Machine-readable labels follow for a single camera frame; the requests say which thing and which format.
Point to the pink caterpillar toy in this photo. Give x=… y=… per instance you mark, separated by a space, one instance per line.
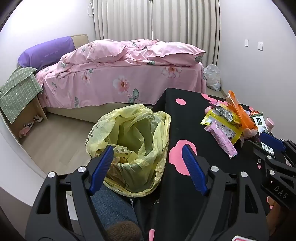
x=208 y=109

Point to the orange snack packet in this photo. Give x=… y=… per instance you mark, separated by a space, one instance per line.
x=245 y=118

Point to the pink floral duvet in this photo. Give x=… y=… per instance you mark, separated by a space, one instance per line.
x=138 y=53

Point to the white wall socket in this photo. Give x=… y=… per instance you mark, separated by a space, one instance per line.
x=260 y=45

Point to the white plastic bag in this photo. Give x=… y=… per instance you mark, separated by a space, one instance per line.
x=211 y=77

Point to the green and white packet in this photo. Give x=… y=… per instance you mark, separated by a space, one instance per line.
x=260 y=124

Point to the person's left forearm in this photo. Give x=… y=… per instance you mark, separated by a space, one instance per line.
x=124 y=230

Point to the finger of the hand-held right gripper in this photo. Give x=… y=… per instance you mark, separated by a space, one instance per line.
x=271 y=140
x=266 y=162

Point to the pink long snack packet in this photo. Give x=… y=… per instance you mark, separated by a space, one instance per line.
x=223 y=139

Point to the green checked cloth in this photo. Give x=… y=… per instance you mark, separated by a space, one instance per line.
x=18 y=92

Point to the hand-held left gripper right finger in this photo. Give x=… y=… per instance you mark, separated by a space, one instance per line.
x=194 y=171

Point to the person's leg in jeans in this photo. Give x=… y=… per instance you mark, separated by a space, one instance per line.
x=113 y=206

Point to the yellow plastic trash bag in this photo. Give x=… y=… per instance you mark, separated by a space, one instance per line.
x=129 y=129

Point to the purple pillow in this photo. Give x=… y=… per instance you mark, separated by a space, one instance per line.
x=46 y=53

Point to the black tablecloth with pink shapes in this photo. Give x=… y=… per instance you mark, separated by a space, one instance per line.
x=185 y=125

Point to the person's right forearm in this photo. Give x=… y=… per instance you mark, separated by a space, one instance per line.
x=274 y=220

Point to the yellow snack packet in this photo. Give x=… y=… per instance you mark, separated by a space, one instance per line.
x=219 y=120

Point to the cardboard box nightstand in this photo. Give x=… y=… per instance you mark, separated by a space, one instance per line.
x=38 y=109

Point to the white pleated curtain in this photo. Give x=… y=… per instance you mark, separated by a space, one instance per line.
x=175 y=20

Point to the pink cup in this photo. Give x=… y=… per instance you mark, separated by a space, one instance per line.
x=270 y=125

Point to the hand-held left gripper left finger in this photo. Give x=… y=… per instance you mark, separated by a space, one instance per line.
x=104 y=169

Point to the patterned slipper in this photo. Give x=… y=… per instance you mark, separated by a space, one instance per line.
x=38 y=118
x=29 y=125

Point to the pink slipper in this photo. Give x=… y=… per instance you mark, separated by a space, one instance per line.
x=24 y=132

